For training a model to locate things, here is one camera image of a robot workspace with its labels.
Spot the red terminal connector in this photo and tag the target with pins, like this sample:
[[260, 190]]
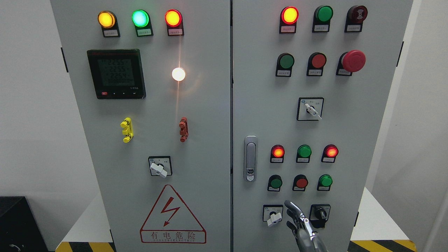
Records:
[[184, 131]]

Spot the left door rotary switch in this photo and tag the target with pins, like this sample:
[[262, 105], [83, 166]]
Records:
[[160, 166]]

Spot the yellow indicator light top left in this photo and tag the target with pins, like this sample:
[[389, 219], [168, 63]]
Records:
[[109, 24]]

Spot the yellow terminal connector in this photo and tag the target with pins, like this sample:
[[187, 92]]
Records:
[[127, 129]]

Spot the white-knob rotary switch bottom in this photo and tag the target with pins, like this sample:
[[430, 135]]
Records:
[[272, 214]]

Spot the right door upper rotary switch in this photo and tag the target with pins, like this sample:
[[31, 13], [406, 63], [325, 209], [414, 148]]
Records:
[[310, 108]]

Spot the black-knob selector switch bottom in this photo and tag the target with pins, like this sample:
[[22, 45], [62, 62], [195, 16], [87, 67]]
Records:
[[319, 215]]

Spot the red button bottom row middle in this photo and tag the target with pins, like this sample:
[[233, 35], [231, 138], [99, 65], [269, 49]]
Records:
[[300, 183]]

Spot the green button top right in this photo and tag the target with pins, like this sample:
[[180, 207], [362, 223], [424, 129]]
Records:
[[322, 19]]

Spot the green indicator lower middle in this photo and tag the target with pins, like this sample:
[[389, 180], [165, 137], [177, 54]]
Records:
[[303, 154]]

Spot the grey left cabinet door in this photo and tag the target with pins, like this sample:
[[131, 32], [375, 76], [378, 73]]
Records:
[[201, 165]]

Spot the grey right cabinet door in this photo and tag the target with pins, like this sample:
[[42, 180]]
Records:
[[266, 106]]

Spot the green button bottom row right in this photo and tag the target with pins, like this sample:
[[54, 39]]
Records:
[[324, 182]]

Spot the red indicator light top right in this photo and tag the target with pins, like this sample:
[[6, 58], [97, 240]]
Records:
[[288, 20]]

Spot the red lit indicator lower left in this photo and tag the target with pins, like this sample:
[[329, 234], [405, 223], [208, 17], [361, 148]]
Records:
[[277, 154]]

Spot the green button bottom row left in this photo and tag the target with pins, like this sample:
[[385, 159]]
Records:
[[274, 183]]

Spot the door rotary switch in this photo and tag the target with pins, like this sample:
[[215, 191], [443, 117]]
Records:
[[310, 108], [160, 166]]

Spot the grey cabinet door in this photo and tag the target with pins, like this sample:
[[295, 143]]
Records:
[[266, 106], [201, 165]]

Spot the red indicator light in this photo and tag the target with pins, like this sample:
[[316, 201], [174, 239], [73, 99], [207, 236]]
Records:
[[174, 21], [288, 20]]

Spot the red electric hazard warning sign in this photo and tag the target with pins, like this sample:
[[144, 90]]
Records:
[[171, 221]]

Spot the red indicator light top left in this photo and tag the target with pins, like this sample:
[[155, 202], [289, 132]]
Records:
[[174, 21]]

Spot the dark red buzzer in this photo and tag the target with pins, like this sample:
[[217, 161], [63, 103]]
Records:
[[354, 19]]

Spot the black digital power meter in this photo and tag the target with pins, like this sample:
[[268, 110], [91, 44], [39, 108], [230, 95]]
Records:
[[117, 74]]

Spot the black box lower left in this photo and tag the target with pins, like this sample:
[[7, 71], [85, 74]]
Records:
[[19, 231]]

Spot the red lit indicator lower right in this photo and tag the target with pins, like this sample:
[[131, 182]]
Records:
[[330, 152]]

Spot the red lit indicator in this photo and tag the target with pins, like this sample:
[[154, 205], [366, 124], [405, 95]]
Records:
[[277, 154], [330, 152]]

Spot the green push button second row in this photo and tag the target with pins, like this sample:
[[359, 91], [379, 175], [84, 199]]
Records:
[[284, 66]]

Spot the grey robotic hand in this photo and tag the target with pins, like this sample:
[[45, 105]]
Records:
[[307, 240]]

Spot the red emergency stop button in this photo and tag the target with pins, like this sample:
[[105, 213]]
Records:
[[350, 62]]

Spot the green indicator light top left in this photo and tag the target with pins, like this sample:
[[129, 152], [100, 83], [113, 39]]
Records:
[[142, 23]]

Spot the white glowing indicator light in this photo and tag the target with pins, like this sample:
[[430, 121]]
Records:
[[178, 74]]

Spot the red push button second row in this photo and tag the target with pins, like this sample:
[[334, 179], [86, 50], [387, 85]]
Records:
[[316, 64]]

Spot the silver cabinet door handle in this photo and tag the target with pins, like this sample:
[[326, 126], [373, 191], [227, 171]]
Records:
[[250, 157]]

